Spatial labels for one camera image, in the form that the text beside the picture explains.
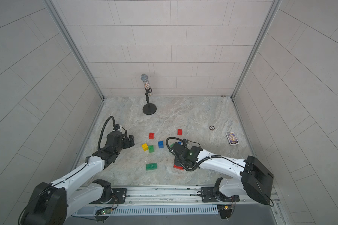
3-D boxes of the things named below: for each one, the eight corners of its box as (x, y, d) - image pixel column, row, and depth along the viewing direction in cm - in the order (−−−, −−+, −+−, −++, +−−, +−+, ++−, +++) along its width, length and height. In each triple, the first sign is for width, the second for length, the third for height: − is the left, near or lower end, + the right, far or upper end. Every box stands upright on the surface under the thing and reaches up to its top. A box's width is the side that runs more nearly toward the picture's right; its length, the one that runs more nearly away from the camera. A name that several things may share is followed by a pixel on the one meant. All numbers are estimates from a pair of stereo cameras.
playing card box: (230, 145, 91) (231, 144, 90) (225, 134, 97) (226, 132, 95) (238, 144, 92) (239, 142, 90) (232, 133, 97) (233, 131, 96)
